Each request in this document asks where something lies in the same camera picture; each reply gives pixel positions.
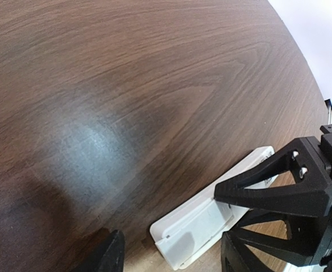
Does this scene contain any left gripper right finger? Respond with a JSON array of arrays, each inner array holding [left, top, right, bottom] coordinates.
[[221, 231, 268, 272]]

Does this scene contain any white remote control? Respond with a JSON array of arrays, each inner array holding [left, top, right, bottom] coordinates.
[[150, 146, 274, 271]]

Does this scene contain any white battery cover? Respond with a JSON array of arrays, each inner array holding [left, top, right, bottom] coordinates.
[[156, 199, 233, 254]]

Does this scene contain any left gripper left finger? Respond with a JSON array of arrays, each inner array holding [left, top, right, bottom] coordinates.
[[72, 230, 125, 272]]

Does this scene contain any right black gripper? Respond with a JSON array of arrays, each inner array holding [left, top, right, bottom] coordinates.
[[214, 125, 332, 266]]

